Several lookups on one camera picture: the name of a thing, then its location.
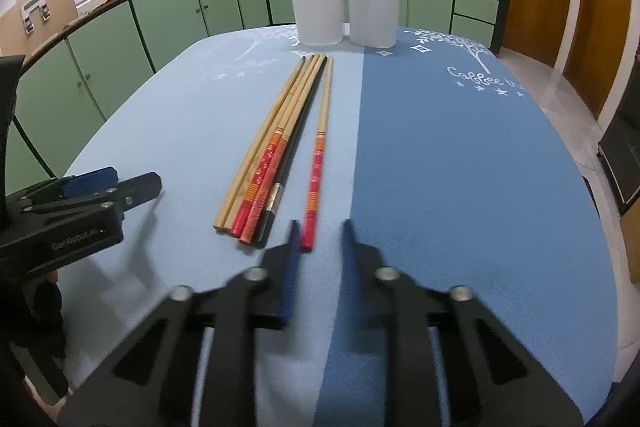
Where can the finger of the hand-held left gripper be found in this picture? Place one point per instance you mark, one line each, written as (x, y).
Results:
(92, 181)
(142, 187)

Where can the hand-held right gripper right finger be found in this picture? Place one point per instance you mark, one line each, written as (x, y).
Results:
(350, 267)

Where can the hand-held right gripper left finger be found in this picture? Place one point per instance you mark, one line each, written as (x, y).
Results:
(290, 267)

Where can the red patterned wooden chopstick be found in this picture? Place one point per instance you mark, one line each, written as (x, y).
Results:
(250, 197)
(315, 177)
(263, 197)

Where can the plain wooden chopstick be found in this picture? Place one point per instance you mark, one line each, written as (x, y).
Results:
(237, 209)
(228, 207)

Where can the black chopstick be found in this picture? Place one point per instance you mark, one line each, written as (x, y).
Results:
(291, 157)

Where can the white plastic cup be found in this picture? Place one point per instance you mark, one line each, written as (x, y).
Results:
(375, 7)
(317, 7)

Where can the person's left hand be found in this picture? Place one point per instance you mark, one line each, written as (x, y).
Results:
(47, 312)

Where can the light blue printed placemat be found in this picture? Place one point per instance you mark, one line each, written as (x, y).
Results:
(175, 132)

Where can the dark blue printed placemat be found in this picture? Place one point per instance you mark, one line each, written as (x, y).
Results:
(475, 182)

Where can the green base cabinets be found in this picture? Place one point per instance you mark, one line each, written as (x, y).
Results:
(165, 17)

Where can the cardboard sheet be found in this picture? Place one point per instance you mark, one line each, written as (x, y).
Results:
(60, 2)

